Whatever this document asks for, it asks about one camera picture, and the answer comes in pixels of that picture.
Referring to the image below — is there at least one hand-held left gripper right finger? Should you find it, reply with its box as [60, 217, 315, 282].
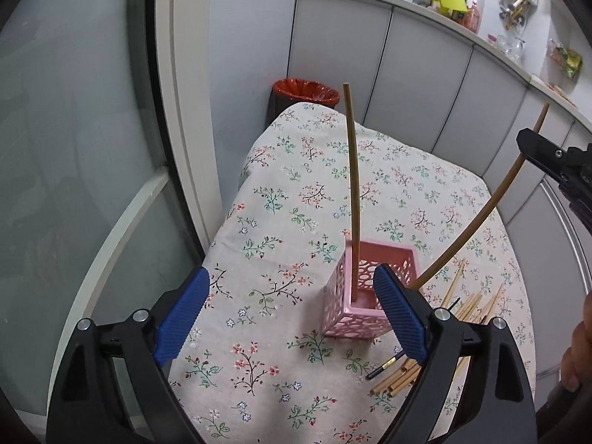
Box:
[372, 263, 540, 444]

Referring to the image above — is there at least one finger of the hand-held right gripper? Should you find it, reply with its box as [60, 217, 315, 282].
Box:
[516, 128, 592, 230]

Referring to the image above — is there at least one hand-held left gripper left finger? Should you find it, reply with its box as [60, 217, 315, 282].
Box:
[45, 265, 212, 444]

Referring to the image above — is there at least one pink perforated utensil holder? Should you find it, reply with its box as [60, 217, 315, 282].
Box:
[321, 236, 420, 340]

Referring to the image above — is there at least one thin black pen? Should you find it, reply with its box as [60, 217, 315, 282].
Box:
[365, 348, 407, 380]

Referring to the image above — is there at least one bundle of bamboo chopsticks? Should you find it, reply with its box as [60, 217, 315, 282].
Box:
[371, 259, 508, 398]

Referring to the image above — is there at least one long brown chopstick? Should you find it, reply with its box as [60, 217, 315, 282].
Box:
[413, 102, 551, 290]
[342, 83, 362, 304]

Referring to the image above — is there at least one person's right hand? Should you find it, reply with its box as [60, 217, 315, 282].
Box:
[559, 289, 592, 394]

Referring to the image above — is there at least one green and yellow snack bag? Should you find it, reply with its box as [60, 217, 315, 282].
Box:
[548, 39, 583, 80]

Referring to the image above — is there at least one clear glass jar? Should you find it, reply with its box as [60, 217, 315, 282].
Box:
[485, 32, 528, 59]

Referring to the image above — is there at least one floral tablecloth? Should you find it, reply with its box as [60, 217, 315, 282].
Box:
[169, 102, 537, 444]

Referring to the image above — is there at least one grey cabinet run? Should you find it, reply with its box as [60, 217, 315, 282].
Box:
[287, 0, 592, 380]

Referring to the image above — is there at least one pink bottle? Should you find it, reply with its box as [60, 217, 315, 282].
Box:
[462, 2, 482, 34]

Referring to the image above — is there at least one red-lined trash bin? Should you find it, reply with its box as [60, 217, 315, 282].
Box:
[268, 78, 340, 124]

